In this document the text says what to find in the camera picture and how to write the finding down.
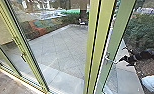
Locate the green framed window wall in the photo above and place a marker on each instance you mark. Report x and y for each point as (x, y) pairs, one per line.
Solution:
(13, 26)

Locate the green framed glass door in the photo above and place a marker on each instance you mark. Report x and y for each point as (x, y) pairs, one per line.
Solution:
(118, 30)

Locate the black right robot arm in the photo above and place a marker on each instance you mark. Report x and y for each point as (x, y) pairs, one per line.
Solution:
(149, 55)

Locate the dark green garden shrub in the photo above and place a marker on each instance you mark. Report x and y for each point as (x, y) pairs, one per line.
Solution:
(146, 30)

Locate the white garden statue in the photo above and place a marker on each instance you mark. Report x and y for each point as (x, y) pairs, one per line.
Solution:
(153, 82)

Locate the reddish brown garden shrub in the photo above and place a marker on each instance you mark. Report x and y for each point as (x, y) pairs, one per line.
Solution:
(36, 28)

